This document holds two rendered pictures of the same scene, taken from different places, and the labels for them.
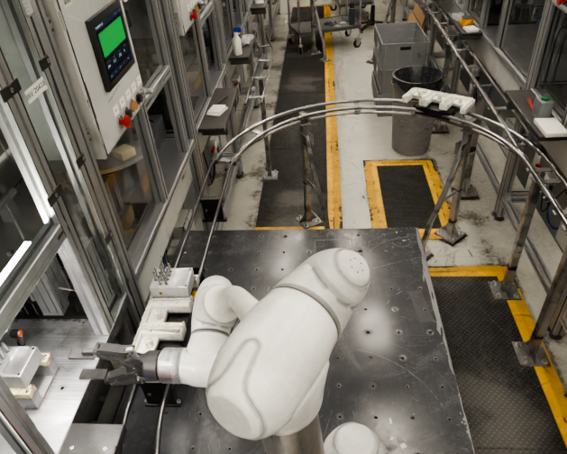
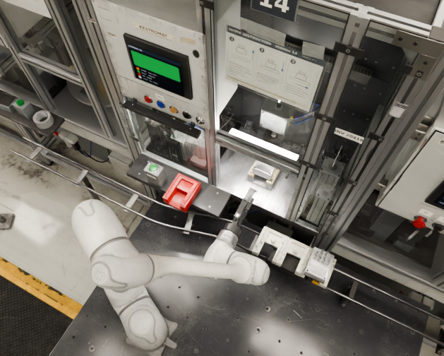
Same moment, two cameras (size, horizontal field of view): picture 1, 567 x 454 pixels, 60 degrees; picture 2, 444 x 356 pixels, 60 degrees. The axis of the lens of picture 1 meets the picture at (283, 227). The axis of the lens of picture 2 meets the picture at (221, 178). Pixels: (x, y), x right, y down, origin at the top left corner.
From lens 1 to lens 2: 1.18 m
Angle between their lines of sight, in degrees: 68
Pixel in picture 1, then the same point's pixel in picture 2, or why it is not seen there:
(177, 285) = (310, 265)
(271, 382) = (75, 217)
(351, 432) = (146, 322)
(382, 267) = not seen: outside the picture
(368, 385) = not seen: outside the picture
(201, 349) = (219, 251)
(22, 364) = (260, 168)
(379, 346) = not seen: outside the picture
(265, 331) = (91, 220)
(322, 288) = (100, 254)
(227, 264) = (369, 331)
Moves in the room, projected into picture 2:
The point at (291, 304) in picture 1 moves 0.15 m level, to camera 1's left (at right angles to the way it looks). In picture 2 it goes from (97, 235) to (121, 194)
